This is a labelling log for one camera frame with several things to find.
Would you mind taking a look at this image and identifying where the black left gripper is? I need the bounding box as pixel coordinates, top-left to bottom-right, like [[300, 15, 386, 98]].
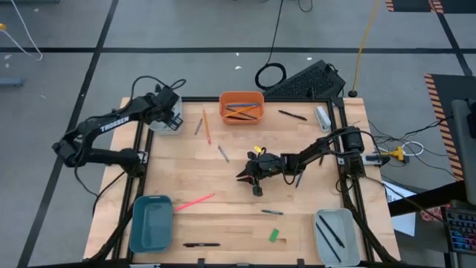
[[148, 87, 184, 132]]

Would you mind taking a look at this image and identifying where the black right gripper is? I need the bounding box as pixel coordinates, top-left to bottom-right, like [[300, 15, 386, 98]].
[[236, 150, 287, 197]]

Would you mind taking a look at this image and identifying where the pink pencil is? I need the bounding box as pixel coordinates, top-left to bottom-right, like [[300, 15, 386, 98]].
[[174, 192, 216, 212]]

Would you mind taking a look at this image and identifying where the green pencil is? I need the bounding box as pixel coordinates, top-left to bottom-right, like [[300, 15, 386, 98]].
[[225, 106, 259, 121]]

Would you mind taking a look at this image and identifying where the black pen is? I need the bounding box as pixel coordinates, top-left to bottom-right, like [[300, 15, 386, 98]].
[[315, 222, 342, 264], [182, 242, 222, 249], [318, 214, 346, 249], [277, 109, 309, 122]]

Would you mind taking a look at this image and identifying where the small light grey bin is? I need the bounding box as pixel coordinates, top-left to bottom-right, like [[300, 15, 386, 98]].
[[148, 92, 184, 135]]

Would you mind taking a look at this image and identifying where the orange pencil red eraser end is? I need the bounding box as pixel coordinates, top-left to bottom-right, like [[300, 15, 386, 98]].
[[202, 108, 213, 146]]

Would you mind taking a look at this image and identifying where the orange plastic bin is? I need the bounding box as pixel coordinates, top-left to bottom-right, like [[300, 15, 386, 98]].
[[218, 91, 266, 126]]

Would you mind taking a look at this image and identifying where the teal plastic bin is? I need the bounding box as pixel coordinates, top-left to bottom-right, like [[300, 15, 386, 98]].
[[129, 194, 175, 255]]

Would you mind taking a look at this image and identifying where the large light grey bin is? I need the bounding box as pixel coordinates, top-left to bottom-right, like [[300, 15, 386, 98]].
[[312, 207, 362, 267]]

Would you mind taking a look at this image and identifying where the white paper sheet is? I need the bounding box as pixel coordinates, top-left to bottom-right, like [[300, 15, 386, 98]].
[[382, 180, 417, 238]]

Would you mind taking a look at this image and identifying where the grey floor bar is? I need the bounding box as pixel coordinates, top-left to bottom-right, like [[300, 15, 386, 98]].
[[0, 77, 26, 89]]

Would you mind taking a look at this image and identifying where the black desk beam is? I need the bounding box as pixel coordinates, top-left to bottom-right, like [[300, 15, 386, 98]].
[[388, 179, 469, 217]]

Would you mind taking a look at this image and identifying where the grey monitor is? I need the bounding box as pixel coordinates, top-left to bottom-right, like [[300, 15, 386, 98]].
[[451, 98, 476, 206]]

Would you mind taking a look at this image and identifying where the black backlit keyboard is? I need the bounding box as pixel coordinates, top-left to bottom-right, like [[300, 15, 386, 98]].
[[444, 206, 476, 257]]

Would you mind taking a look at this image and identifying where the black mat hazard-striped edge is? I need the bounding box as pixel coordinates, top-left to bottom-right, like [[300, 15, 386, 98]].
[[423, 73, 476, 182], [385, 0, 476, 14]]

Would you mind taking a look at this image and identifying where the black left wrist camera cable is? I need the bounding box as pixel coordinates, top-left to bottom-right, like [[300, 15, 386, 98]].
[[129, 75, 187, 111]]

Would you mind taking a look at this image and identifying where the black table frame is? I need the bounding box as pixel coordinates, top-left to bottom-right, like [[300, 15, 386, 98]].
[[87, 95, 401, 268]]

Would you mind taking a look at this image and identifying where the black hanging cable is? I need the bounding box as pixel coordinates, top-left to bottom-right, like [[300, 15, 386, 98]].
[[254, 0, 288, 92]]

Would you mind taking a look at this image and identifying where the yellow cable connector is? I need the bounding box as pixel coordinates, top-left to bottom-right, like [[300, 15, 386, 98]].
[[386, 146, 405, 162]]

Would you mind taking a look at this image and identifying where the white cable coil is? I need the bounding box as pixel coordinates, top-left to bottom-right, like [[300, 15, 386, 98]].
[[400, 140, 425, 157]]

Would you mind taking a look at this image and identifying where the white floor cable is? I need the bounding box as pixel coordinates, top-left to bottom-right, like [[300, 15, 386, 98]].
[[0, 0, 44, 62]]

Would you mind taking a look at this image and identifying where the yellow hanging cable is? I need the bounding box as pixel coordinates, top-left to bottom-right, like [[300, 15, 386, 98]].
[[348, 0, 381, 98]]

